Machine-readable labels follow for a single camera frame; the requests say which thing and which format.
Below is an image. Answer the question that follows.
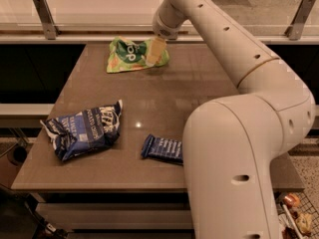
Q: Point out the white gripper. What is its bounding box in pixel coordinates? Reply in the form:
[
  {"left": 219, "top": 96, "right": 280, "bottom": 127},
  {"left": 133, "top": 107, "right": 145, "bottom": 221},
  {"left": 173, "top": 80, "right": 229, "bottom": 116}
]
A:
[{"left": 146, "top": 0, "right": 186, "bottom": 66}]

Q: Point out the green rice chip bag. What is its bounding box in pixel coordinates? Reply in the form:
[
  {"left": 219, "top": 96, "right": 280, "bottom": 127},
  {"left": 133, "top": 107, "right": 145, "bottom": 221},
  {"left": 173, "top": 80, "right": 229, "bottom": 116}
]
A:
[{"left": 106, "top": 37, "right": 169, "bottom": 74}]

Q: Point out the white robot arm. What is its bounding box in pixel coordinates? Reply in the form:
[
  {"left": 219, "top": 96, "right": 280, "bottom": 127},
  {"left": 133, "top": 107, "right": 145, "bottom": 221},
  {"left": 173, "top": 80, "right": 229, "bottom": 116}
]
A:
[{"left": 153, "top": 0, "right": 316, "bottom": 239}]

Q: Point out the blue potato chip bag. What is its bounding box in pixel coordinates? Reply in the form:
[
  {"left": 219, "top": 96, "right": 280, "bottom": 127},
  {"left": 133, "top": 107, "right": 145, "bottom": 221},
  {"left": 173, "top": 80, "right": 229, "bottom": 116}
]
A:
[{"left": 41, "top": 100, "right": 123, "bottom": 161}]

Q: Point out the dark blue snack bar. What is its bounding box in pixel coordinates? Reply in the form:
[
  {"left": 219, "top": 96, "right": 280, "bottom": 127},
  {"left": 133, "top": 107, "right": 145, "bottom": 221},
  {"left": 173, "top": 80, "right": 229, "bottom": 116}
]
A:
[{"left": 142, "top": 134, "right": 183, "bottom": 164}]

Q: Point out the grey drawer cabinet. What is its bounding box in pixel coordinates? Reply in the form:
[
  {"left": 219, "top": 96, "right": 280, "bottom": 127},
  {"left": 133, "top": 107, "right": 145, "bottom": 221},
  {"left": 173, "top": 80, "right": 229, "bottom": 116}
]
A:
[{"left": 36, "top": 192, "right": 193, "bottom": 232}]

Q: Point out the left metal railing bracket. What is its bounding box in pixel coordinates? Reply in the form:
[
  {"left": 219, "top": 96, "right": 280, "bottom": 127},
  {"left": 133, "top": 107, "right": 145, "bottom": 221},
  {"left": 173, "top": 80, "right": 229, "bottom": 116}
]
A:
[{"left": 33, "top": 0, "right": 59, "bottom": 40}]

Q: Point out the metal railing bracket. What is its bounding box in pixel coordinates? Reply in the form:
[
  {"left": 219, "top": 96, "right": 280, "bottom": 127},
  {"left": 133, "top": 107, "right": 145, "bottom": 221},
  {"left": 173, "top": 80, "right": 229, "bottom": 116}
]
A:
[
  {"left": 284, "top": 0, "right": 316, "bottom": 41},
  {"left": 33, "top": 0, "right": 59, "bottom": 40}
]

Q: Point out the right metal railing bracket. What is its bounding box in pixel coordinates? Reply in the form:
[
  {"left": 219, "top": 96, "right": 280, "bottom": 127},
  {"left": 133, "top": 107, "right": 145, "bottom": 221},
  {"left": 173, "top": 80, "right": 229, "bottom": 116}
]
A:
[{"left": 284, "top": 0, "right": 316, "bottom": 41}]

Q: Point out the wire basket with snacks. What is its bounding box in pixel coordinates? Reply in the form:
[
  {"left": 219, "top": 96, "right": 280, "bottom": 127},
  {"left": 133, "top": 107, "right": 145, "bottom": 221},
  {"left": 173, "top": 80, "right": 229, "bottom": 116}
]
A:
[{"left": 276, "top": 192, "right": 319, "bottom": 239}]

